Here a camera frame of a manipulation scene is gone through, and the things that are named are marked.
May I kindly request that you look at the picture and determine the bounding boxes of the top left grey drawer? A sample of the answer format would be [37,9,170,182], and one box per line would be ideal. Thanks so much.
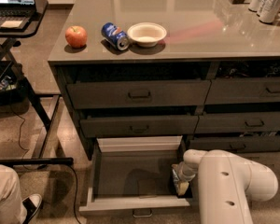
[66,80,210,109]

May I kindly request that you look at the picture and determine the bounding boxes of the person leg beige trousers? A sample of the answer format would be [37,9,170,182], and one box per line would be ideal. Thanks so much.
[0,165,27,224]

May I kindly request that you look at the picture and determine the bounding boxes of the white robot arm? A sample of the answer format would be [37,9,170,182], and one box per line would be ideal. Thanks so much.
[172,149,278,224]

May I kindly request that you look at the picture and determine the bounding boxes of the white can front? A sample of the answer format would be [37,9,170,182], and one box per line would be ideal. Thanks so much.
[259,0,280,23]

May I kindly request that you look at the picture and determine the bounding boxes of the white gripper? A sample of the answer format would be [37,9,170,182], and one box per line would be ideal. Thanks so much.
[172,161,197,196]

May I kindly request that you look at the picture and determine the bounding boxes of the open bottom left drawer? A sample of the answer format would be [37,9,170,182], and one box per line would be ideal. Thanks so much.
[79,136,195,217]

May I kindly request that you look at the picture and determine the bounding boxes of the yellow sticky note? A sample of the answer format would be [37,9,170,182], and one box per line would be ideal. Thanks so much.
[1,21,22,28]

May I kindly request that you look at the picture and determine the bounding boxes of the bottom right grey drawer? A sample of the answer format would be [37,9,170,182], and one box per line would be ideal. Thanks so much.
[189,136,280,153]

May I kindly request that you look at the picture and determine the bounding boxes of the grey drawer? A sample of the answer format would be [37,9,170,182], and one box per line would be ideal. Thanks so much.
[66,80,210,109]
[189,136,280,153]
[80,115,198,137]
[196,112,280,133]
[205,77,280,105]

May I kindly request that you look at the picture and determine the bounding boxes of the black white sneaker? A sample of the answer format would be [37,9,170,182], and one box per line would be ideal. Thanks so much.
[22,193,42,224]

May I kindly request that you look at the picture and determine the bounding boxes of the red apple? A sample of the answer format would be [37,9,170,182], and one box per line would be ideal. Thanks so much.
[65,26,88,49]

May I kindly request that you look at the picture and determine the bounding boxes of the middle left grey drawer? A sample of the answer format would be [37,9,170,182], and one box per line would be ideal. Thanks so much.
[80,115,198,137]

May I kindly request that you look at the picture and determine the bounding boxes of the black laptop stand desk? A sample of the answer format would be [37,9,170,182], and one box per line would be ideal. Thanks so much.
[0,0,74,168]

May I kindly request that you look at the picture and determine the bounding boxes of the middle right grey drawer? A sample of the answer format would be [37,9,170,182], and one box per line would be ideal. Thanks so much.
[196,112,280,133]

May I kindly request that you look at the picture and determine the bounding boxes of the grey counter cabinet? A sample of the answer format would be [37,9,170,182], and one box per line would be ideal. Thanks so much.
[49,0,280,153]

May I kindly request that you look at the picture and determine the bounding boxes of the blue pepsi can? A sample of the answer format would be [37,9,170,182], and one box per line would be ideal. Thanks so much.
[101,22,130,51]

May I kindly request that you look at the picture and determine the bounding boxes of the top right grey drawer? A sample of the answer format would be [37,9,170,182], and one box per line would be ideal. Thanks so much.
[205,77,280,105]

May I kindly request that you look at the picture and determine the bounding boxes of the black bin with items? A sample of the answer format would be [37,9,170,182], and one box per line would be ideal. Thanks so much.
[0,61,24,106]

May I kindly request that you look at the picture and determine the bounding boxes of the white paper bowl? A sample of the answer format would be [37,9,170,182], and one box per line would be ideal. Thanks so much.
[127,22,167,48]

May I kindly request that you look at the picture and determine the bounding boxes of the black power cable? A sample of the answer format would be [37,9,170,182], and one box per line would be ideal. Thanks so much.
[8,109,82,224]

